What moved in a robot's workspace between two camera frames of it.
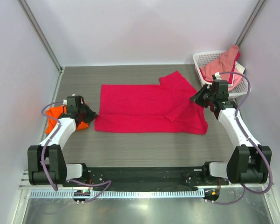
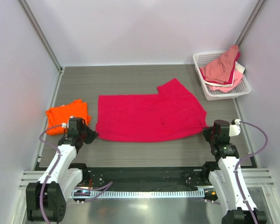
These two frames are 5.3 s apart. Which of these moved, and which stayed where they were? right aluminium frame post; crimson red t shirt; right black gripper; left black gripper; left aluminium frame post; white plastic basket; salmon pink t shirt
Moved: left black gripper; right black gripper; crimson red t shirt
Stayed: right aluminium frame post; left aluminium frame post; white plastic basket; salmon pink t shirt
